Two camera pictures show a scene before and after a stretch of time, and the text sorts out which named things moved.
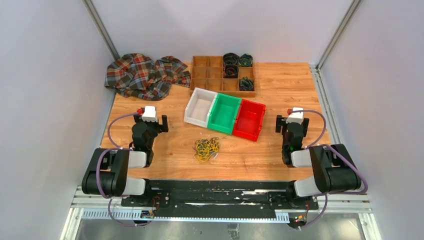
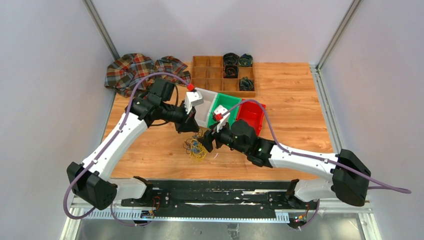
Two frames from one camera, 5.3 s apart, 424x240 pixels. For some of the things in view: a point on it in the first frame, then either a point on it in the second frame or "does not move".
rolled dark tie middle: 231,71 does not move
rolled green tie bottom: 246,84 does not move
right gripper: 281,122 to 209,137
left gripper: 160,128 to 188,123
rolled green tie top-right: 246,60 does not move
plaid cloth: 136,76 does not move
